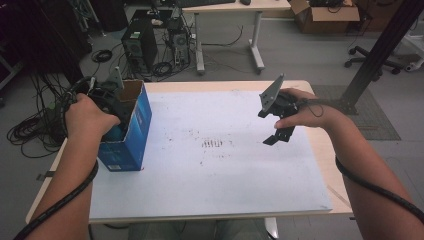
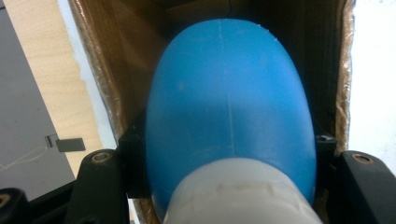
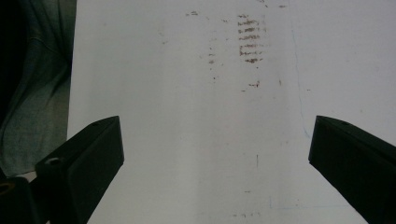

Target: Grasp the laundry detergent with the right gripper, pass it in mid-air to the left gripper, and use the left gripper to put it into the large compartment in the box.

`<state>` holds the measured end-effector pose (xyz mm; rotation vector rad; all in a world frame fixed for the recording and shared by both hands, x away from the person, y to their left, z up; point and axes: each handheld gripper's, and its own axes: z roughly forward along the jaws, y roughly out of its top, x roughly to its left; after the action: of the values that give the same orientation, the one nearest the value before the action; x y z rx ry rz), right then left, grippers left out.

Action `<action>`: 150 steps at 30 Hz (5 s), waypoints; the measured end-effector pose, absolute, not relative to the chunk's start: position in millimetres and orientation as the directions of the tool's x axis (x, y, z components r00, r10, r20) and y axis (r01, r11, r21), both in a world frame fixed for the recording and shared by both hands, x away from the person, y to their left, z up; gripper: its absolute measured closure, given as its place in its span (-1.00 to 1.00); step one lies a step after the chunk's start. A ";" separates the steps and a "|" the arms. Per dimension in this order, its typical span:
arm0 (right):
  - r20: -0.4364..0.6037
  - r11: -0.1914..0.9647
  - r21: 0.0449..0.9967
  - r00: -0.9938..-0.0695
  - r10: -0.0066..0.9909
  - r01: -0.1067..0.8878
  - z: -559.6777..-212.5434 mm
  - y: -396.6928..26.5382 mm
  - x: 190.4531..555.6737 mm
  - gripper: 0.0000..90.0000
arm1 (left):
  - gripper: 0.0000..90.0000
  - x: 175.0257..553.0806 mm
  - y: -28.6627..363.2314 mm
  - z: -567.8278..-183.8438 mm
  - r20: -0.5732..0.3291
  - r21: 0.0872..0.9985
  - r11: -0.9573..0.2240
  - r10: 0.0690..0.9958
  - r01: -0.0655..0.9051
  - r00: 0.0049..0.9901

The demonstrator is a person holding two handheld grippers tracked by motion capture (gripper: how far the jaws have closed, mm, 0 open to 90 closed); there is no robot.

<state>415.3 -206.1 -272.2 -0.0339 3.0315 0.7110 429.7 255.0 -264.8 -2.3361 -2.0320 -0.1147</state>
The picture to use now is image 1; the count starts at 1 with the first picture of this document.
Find person's left hand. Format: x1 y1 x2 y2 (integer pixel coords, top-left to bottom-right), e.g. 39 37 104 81
64 92 121 142

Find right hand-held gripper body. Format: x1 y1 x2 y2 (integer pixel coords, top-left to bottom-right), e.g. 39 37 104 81
257 73 300 120

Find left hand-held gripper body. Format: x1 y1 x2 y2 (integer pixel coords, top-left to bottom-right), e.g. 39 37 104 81
68 66 138 134

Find white mat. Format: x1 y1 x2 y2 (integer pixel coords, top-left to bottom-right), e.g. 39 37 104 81
88 90 334 222

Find white-legged wooden desk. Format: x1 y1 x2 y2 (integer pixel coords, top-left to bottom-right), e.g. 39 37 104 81
181 0 293 76

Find brown cardboard box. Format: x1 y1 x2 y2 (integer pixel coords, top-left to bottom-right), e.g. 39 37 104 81
288 0 361 35

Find bundle of black floor cables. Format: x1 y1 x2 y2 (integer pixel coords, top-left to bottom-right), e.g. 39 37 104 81
6 73 81 158

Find loose black floor cable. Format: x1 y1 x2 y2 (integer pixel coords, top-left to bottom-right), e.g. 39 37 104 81
201 24 245 48

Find open grey computer tower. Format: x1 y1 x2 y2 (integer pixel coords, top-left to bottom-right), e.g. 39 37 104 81
167 19 192 66

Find small black cable coil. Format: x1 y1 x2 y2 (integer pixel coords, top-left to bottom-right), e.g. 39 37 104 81
91 48 114 64

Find black office chair base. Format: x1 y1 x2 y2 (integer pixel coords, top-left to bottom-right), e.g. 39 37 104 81
344 45 405 76

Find grey floor mat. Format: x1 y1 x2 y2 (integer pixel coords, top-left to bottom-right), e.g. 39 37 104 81
311 84 402 142

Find person's right hand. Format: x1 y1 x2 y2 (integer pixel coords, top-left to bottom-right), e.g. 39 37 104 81
273 87 338 131

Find black keyboard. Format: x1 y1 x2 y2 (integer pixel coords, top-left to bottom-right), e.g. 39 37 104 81
176 0 237 9

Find dark furniture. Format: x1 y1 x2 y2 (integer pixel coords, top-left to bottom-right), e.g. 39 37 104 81
0 0 93 98

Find black metal pole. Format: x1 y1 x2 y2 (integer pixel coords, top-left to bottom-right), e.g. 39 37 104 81
338 0 424 116

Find blue cardboard box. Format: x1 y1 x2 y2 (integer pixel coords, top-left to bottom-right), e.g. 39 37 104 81
97 78 153 173

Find black computer tower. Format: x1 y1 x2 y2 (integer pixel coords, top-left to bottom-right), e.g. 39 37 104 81
120 18 159 73

